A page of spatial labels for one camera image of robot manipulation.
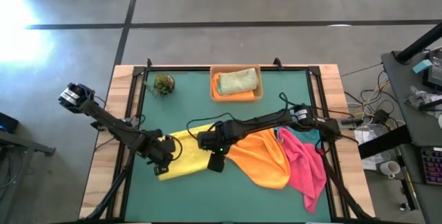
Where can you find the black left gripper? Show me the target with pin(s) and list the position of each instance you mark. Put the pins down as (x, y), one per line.
(155, 148)

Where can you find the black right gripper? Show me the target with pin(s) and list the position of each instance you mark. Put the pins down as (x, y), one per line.
(217, 135)

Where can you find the yellow microfiber towel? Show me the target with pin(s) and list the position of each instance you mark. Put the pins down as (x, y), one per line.
(188, 155)

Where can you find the orange microfiber towel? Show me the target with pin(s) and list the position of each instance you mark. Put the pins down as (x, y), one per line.
(235, 96)
(262, 161)

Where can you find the pale grey-green microfiber towel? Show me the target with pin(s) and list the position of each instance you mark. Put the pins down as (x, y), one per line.
(238, 80)

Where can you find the pink microfiber towel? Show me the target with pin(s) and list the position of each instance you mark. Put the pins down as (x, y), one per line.
(307, 168)

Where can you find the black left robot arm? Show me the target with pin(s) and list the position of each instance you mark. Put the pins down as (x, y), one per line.
(110, 123)

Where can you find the teal microfiber towel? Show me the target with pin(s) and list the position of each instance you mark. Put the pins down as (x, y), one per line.
(307, 135)

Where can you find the small potted plant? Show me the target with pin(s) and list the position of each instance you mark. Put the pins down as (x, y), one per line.
(163, 84)

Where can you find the green table mat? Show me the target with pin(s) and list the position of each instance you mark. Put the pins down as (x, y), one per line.
(224, 200)

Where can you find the black stand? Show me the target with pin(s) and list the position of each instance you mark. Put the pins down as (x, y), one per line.
(27, 146)

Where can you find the white papers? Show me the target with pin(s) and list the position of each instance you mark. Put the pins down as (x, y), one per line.
(366, 137)

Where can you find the black box with blue light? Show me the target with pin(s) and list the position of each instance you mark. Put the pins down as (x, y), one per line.
(8, 123)

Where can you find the black desk bar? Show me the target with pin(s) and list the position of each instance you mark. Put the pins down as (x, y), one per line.
(383, 142)

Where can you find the black power adapter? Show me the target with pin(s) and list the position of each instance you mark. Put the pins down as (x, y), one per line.
(382, 117)

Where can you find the white mug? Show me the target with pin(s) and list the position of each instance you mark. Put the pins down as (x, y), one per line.
(389, 168)

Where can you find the dark grey desk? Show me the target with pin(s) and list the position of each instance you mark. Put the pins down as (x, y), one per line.
(414, 127)

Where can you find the crumpled clear plastic bag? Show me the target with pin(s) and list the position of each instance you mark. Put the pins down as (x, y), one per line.
(419, 96)

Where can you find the keyboard with coloured keys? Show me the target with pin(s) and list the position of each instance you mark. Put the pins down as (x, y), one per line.
(431, 165)

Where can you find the black pole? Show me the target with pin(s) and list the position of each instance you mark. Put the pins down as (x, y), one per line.
(419, 43)

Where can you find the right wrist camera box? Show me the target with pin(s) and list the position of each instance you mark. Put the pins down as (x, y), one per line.
(217, 163)

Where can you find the black metal table frame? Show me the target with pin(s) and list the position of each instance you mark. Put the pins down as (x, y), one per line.
(179, 68)

